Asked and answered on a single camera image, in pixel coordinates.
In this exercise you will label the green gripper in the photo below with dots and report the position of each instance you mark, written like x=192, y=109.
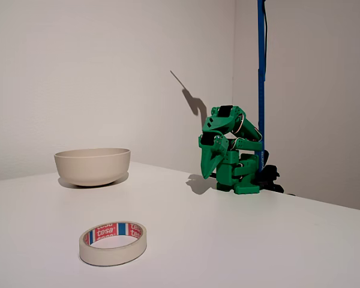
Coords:
x=207, y=156

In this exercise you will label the beige masking tape roll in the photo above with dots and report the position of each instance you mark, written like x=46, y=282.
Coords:
x=108, y=255

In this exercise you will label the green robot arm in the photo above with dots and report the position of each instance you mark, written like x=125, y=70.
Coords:
x=228, y=175

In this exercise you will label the black table clamp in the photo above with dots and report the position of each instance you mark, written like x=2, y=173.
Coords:
x=271, y=175

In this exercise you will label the blue vertical pole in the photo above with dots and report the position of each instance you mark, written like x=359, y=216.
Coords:
x=261, y=90

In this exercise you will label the beige bowl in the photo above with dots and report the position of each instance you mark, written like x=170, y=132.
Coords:
x=87, y=168

